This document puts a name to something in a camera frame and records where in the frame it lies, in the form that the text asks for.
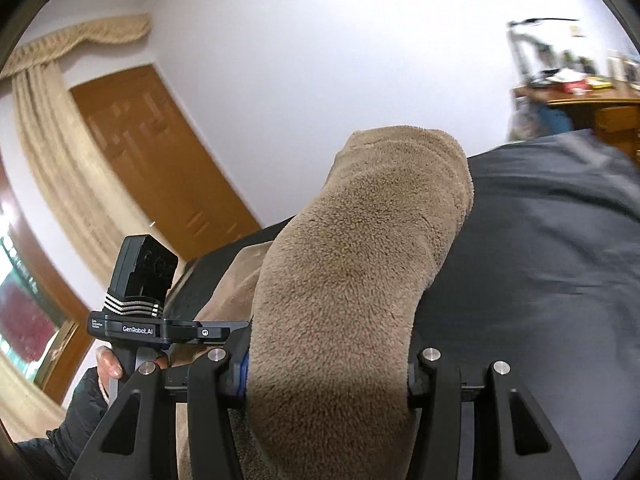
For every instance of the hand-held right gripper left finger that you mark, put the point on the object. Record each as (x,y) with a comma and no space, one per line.
(244,372)

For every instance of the person's left hand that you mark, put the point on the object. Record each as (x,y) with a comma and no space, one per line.
(107,365)

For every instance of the brown fleece garment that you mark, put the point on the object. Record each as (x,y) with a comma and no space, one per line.
(350,260)

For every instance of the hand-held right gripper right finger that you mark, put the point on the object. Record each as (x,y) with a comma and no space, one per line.
(425,375)

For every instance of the red box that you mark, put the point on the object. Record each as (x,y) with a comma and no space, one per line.
(570,85)

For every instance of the wooden desk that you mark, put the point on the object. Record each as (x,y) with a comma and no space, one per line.
(600,105)

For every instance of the person's left forearm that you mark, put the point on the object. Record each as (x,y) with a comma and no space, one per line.
(75,410)

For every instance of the wooden framed picture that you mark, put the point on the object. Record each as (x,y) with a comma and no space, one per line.
(30,320)

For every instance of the blue plastic bag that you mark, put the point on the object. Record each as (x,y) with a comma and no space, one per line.
(540,122)

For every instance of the metal desk lamp stand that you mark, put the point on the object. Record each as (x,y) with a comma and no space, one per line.
(525,45)

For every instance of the wooden door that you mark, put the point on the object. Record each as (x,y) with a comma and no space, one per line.
(160,160)

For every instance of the beige curtain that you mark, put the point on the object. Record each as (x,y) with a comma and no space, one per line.
(60,150)

